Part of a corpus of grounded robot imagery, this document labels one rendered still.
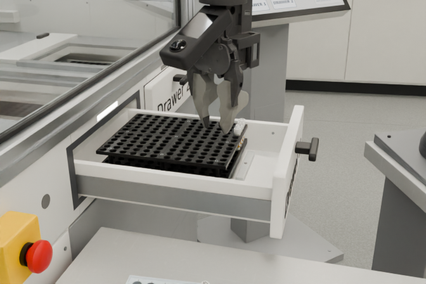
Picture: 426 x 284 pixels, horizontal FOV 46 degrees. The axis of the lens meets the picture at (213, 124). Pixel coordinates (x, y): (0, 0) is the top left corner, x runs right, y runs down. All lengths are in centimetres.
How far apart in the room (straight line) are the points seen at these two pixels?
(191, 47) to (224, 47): 7
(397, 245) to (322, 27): 267
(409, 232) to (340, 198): 131
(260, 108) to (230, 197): 108
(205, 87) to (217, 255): 27
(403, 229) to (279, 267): 49
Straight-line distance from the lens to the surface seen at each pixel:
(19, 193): 72
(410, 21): 385
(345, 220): 235
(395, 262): 130
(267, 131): 96
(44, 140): 75
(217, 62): 74
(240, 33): 77
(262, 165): 92
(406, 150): 119
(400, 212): 124
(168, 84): 115
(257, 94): 179
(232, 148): 84
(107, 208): 97
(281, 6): 166
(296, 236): 214
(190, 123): 94
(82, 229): 89
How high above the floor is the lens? 126
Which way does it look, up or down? 23 degrees down
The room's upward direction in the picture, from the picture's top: straight up
